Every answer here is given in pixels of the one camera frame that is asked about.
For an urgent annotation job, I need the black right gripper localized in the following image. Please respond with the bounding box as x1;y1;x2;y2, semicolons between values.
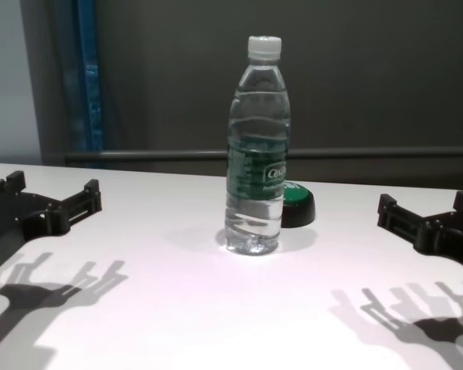
377;190;463;275

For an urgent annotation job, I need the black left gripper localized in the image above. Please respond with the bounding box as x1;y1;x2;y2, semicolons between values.
0;170;103;254

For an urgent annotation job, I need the clear water bottle green label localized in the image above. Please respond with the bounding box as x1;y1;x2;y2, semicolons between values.
224;35;291;256

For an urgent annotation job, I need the green YES button black base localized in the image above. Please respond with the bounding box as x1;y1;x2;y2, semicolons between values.
279;180;316;228

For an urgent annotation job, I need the dark grey horizontal rail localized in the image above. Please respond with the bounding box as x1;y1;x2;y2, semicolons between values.
64;149;463;167

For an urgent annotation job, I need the blue metal post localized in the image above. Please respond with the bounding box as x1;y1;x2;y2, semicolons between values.
76;0;103;169

